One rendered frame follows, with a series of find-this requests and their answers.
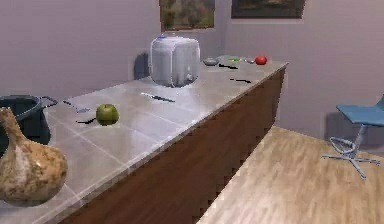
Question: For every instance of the black fork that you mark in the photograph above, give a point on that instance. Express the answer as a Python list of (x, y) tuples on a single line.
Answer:
[(241, 80)]

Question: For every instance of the white translucent water container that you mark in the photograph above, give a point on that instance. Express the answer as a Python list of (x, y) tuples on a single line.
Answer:
[(174, 61)]

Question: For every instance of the dark framed picture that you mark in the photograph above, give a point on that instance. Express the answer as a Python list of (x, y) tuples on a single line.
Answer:
[(267, 8)]

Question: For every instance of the black spoon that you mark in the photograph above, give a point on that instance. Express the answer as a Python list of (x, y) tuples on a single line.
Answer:
[(86, 121)]

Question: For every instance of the green apple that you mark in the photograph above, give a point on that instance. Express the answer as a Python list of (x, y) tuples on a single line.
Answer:
[(107, 114)]

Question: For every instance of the green small utensil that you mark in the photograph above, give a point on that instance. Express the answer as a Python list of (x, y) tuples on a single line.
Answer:
[(234, 59)]

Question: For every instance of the framed landscape picture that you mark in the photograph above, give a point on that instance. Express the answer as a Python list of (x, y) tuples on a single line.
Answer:
[(186, 14)]

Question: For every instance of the dark blue cooking pot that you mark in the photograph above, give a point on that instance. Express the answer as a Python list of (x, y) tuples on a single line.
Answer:
[(25, 116)]

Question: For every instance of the blue swivel chair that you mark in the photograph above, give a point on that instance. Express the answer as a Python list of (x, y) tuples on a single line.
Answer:
[(360, 133)]

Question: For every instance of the beige speckled gourd vase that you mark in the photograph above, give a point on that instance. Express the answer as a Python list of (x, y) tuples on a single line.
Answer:
[(28, 166)]

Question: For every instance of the black butter knife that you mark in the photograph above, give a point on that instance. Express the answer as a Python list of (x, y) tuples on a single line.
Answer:
[(228, 66)]

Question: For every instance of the brown wooden kitchen counter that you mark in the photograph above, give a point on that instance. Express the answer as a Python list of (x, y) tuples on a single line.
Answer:
[(186, 160)]

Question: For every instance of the red tomato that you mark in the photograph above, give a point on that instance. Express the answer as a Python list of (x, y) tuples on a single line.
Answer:
[(261, 60)]

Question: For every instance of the small grey bowl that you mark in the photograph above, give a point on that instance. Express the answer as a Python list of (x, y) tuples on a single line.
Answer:
[(211, 61)]

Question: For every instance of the silver spoon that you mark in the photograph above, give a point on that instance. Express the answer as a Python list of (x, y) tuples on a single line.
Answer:
[(248, 61)]

